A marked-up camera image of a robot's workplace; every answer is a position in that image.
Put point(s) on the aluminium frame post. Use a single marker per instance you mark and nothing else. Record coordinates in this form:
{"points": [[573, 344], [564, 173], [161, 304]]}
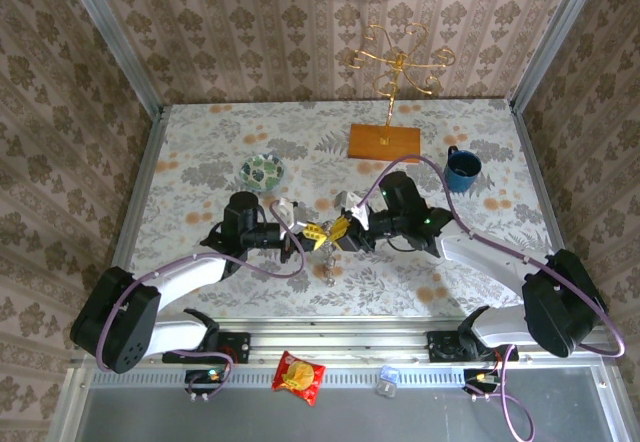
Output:
{"points": [[116, 37], [555, 37]]}

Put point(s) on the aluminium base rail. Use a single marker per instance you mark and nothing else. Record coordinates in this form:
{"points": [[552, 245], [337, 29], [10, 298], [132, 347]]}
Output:
{"points": [[340, 342]]}

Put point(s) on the aluminium table side rail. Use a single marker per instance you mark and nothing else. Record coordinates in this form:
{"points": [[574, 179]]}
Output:
{"points": [[535, 162], [144, 162]]}

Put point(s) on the small black connector board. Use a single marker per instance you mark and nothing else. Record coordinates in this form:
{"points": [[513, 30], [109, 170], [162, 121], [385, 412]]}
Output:
{"points": [[205, 376], [480, 377]]}

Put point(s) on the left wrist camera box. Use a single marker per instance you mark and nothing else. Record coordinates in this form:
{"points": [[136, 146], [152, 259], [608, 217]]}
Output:
{"points": [[287, 212]]}

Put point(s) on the blue mug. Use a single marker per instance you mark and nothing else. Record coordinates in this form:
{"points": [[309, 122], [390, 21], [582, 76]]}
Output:
{"points": [[462, 168]]}

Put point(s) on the small clear blue plastic box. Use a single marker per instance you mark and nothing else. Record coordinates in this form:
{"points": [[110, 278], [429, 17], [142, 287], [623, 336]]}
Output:
{"points": [[387, 379]]}

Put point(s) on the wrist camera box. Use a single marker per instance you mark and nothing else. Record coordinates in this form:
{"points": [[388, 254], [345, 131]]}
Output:
{"points": [[350, 203], [287, 212]]}

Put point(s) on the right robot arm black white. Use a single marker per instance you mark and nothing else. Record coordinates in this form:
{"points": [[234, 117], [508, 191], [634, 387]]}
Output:
{"points": [[480, 257]]}

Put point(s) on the red snack packet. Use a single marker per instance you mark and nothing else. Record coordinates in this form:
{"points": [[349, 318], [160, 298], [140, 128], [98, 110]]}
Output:
{"points": [[298, 377]]}

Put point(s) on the leaf pattern bowl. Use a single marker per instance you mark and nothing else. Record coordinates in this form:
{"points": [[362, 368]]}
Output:
{"points": [[262, 172]]}

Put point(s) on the grey metal panel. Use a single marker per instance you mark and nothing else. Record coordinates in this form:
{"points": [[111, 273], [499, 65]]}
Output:
{"points": [[350, 417]]}

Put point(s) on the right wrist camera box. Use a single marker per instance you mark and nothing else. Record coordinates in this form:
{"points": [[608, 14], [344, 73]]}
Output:
{"points": [[350, 203]]}

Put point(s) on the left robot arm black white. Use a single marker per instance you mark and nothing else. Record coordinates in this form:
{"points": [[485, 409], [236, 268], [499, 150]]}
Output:
{"points": [[185, 274]]}

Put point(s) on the gold hook stand wooden base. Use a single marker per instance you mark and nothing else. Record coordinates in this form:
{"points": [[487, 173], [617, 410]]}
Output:
{"points": [[385, 144]]}

